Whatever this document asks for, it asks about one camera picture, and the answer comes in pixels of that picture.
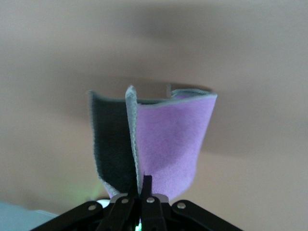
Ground purple and grey towel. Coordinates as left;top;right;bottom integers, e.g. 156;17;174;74
88;84;218;202

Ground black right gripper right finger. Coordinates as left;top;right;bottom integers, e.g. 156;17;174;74
139;175;241;231

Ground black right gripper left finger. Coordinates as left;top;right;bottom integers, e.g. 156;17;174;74
31;184;140;231

